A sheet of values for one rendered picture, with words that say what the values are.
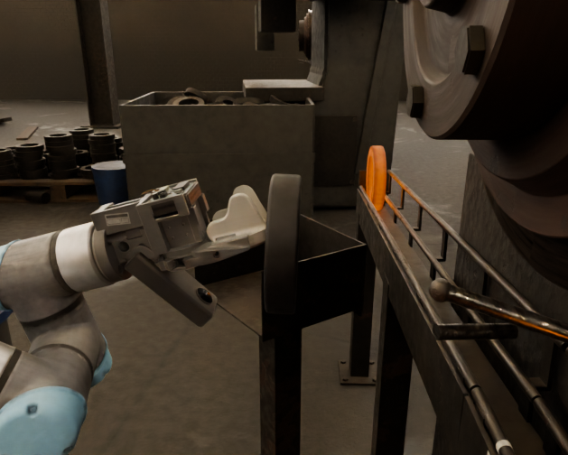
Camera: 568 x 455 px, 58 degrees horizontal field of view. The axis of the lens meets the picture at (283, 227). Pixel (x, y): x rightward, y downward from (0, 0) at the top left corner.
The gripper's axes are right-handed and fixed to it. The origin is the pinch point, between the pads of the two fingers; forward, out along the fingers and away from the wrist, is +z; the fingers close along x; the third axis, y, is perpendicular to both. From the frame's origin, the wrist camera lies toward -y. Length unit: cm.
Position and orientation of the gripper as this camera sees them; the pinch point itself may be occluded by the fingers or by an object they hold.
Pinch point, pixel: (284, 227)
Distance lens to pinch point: 56.7
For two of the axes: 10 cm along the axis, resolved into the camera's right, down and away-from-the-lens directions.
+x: 0.4, -3.2, 9.5
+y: -2.6, -9.2, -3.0
